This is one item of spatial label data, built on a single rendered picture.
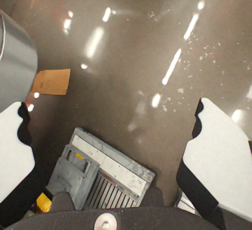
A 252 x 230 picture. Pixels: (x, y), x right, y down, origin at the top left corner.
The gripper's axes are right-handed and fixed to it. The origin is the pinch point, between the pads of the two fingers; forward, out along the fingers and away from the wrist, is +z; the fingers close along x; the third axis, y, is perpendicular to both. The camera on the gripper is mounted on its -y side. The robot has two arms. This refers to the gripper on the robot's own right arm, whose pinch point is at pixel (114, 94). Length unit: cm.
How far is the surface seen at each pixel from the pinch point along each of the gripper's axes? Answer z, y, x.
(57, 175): 63, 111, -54
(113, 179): 57, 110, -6
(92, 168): 62, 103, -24
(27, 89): 52, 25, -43
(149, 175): 50, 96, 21
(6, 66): 48, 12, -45
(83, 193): 52, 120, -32
